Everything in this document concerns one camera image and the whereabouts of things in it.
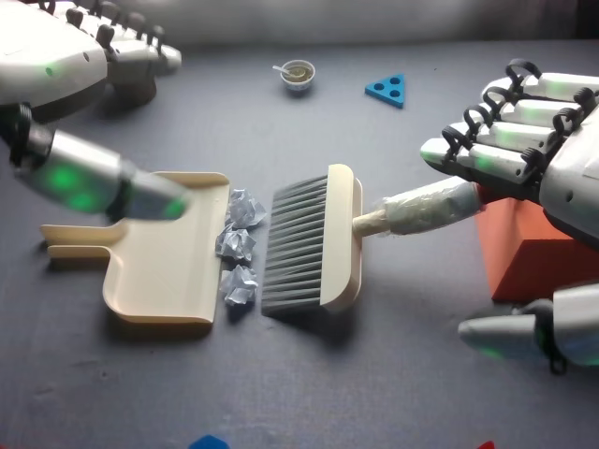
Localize cream brush with red cap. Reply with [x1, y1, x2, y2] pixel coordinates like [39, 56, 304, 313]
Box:
[259, 163, 484, 320]

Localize blue triangle block with holes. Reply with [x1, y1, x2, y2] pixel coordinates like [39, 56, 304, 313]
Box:
[364, 73, 406, 109]

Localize cream plastic dustpan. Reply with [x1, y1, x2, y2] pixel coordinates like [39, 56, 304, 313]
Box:
[39, 170, 231, 326]

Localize white backdrop cloth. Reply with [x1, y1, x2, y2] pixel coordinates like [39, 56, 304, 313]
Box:
[111, 0, 575, 47]

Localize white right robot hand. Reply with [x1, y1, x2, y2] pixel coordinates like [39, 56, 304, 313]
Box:
[419, 58, 599, 375]

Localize large orange foam block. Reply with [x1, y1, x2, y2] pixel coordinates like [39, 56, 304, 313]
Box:
[473, 181, 599, 304]

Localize grey tablecloth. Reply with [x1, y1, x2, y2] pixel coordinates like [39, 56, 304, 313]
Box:
[0, 39, 599, 449]

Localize blue hexagonal block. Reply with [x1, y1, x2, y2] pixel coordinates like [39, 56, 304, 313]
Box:
[188, 434, 231, 449]

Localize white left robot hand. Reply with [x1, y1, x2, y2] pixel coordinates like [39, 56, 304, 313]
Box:
[0, 0, 197, 225]

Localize small white toy cup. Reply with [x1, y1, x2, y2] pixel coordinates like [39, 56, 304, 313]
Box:
[280, 59, 316, 95]

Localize white paper ball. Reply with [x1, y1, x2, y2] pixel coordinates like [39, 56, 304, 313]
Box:
[226, 187, 268, 230]
[213, 224, 257, 261]
[219, 264, 259, 308]

